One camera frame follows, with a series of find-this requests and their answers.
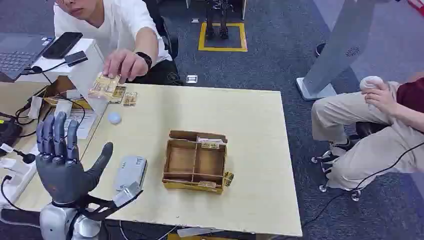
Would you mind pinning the person's hand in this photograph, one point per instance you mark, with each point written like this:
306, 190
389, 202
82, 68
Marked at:
127, 64

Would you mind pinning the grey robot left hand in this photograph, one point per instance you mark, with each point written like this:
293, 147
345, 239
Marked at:
61, 175

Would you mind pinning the seated person's hand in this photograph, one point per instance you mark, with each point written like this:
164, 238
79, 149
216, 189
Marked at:
381, 97

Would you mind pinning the white handheld object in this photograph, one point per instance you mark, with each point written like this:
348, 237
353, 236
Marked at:
369, 81

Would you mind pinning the gold sleeved card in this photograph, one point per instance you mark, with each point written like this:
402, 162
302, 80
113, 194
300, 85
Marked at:
104, 86

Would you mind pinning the wooden card box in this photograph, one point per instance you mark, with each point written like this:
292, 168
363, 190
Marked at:
195, 162

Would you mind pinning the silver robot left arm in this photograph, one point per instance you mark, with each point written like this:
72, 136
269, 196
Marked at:
53, 222

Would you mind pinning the black wristwatch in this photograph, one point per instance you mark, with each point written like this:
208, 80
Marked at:
145, 59

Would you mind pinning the black wheeled office chair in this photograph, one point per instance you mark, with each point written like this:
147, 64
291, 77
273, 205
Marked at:
369, 129

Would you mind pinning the black round-headed plug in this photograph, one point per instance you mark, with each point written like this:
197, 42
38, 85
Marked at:
29, 158

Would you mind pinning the white desk riser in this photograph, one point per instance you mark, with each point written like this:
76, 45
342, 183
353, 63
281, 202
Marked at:
84, 71

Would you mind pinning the white power strip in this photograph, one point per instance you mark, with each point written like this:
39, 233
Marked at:
16, 180

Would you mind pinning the seated person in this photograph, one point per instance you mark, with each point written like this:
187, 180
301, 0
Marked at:
364, 145

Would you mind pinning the small black adapter box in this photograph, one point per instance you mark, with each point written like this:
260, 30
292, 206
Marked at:
76, 58

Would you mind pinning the white round puck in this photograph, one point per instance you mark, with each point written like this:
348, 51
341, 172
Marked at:
114, 118

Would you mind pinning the printed paper sheet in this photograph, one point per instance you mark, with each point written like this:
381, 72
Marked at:
86, 122

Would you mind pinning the grey pillar stand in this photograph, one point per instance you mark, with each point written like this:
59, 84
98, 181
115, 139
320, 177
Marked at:
341, 46

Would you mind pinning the silver floor socket plate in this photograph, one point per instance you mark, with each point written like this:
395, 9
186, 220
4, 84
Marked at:
191, 79

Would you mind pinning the black desk device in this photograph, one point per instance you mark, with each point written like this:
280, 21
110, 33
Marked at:
8, 134

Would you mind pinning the black smartphone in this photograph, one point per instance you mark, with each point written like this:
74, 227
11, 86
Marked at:
63, 44

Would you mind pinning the grey flat pocket device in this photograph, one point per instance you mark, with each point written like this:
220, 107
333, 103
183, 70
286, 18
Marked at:
130, 170

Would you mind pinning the brown cardboard box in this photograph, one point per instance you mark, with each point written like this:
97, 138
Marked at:
61, 86

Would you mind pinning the dark round floor object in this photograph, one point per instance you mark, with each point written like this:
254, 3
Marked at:
319, 49

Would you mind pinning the small silver floor plate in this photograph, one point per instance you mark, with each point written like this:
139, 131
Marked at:
195, 20

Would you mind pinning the yellow floor tape square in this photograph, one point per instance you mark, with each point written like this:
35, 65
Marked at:
222, 49

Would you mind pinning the red striped object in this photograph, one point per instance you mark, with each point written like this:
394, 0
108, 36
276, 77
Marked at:
418, 6

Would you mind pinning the black robot legs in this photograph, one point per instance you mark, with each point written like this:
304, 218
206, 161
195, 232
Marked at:
224, 31

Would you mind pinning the dark grey laptop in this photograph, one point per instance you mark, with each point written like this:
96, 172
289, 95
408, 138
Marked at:
16, 53

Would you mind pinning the white card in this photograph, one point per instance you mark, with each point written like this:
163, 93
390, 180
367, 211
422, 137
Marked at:
212, 139

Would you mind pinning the gold card in sleeve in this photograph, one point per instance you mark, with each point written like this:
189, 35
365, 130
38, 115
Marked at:
210, 145

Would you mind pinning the black camera bracket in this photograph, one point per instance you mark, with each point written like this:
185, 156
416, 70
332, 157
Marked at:
96, 212

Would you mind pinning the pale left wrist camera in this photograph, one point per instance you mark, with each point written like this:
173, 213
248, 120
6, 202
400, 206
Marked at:
127, 195

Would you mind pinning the white post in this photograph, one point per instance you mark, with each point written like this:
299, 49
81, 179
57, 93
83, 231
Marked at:
244, 10

